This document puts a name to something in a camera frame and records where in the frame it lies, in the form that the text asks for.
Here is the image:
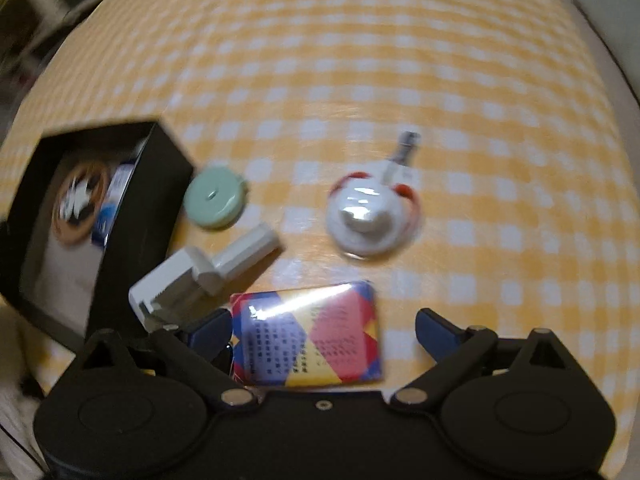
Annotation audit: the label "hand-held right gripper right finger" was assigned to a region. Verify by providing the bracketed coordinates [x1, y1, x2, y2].
[387, 308, 576, 408]

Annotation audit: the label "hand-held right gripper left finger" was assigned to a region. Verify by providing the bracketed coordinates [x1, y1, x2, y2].
[75, 308, 258, 408]

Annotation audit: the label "colourful card box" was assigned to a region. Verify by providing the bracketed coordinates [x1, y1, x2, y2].
[229, 280, 385, 389]

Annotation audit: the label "black cardboard box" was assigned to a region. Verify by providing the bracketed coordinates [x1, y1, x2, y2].
[0, 120, 196, 353]

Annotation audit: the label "round green tape measure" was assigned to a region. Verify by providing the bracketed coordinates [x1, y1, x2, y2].
[183, 166, 249, 231]

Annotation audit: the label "white orange scissors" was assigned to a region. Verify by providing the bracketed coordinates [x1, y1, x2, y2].
[330, 131, 422, 226]

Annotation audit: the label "dark blue supplement bottle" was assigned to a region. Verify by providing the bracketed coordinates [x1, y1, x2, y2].
[91, 160, 138, 247]

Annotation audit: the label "round cork coaster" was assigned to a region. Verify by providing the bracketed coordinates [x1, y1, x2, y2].
[51, 160, 112, 246]

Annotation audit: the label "yellow checked tablecloth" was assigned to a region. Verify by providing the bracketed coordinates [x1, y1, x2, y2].
[0, 0, 638, 480]

